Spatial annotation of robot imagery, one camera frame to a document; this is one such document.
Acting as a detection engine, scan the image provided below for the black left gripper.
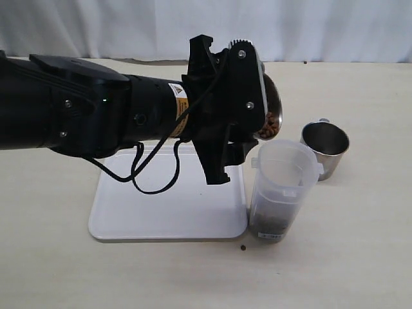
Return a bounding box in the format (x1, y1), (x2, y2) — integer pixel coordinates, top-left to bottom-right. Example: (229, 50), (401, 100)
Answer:
(180, 34), (266, 185)

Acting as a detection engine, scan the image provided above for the steel cup with pellets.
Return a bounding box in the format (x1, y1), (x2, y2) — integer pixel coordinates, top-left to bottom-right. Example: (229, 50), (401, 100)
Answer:
(256, 73), (283, 140)

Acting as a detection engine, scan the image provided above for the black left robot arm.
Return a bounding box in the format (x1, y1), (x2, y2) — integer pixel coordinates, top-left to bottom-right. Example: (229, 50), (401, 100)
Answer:
(1, 35), (268, 185)

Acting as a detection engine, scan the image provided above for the clear plastic tall container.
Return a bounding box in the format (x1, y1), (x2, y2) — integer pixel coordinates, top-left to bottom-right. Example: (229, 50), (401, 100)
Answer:
(248, 140), (323, 243)

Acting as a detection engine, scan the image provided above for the white plastic tray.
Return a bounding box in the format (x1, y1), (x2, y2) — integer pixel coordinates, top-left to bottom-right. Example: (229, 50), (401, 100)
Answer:
(88, 144), (247, 242)

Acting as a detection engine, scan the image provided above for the white curtain backdrop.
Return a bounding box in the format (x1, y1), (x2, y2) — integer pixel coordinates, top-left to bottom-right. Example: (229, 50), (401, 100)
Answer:
(1, 1), (411, 63)

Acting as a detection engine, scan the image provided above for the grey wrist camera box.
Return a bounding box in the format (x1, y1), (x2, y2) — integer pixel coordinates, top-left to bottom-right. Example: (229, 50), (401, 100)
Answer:
(229, 39), (268, 114)

